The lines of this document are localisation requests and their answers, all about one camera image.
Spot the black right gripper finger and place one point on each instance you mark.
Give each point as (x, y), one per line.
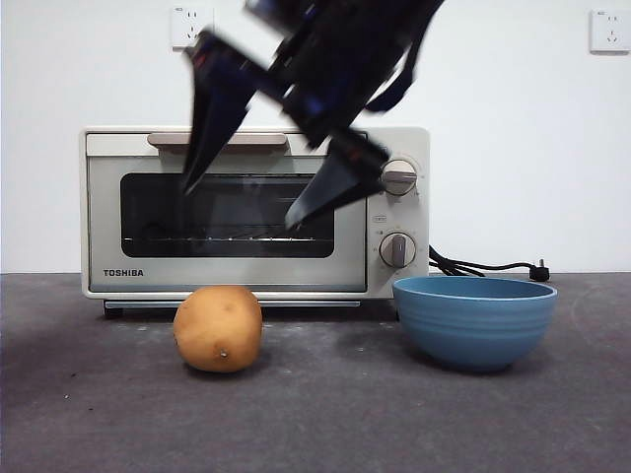
(335, 192)
(212, 123)

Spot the large beige oven knob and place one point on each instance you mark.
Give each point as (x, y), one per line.
(399, 177)

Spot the white glass oven door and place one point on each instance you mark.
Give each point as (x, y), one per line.
(103, 222)

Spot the brown potato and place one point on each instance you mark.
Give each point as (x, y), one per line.
(217, 327)

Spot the blue ribbed bowl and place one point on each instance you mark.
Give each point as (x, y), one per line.
(475, 325)

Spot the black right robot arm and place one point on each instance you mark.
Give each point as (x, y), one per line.
(335, 59)

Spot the white toaster oven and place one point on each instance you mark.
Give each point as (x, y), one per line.
(394, 212)

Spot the small beige oven knob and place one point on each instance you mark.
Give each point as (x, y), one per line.
(397, 250)

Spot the white wall socket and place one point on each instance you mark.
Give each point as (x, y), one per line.
(180, 29)
(611, 32)

